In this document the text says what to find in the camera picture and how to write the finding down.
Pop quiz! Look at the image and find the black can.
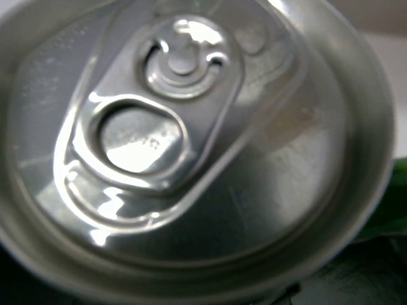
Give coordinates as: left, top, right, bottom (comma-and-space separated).
1, 1, 395, 304

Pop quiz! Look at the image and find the green glass bottle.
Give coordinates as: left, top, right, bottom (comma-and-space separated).
351, 158, 406, 244

